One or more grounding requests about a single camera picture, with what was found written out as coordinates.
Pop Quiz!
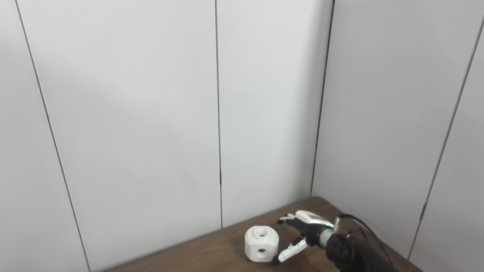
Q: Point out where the round white piece with holes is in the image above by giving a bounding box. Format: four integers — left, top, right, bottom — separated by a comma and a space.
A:
244, 226, 280, 263

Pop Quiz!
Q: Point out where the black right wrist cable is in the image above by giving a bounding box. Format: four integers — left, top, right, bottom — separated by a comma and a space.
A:
337, 213, 396, 266

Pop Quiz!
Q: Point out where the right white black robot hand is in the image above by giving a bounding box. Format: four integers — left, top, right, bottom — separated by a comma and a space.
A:
273, 210, 337, 264

